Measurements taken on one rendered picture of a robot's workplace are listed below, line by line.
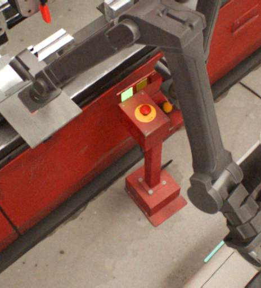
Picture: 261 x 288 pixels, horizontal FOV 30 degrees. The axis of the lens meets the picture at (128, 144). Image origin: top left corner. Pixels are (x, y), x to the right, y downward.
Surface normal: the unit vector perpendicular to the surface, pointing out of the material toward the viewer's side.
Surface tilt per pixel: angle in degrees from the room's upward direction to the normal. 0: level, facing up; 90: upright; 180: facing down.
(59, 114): 0
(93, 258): 0
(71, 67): 82
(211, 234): 0
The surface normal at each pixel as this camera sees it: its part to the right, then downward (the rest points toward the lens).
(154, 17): 0.03, -0.62
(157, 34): -0.61, 0.61
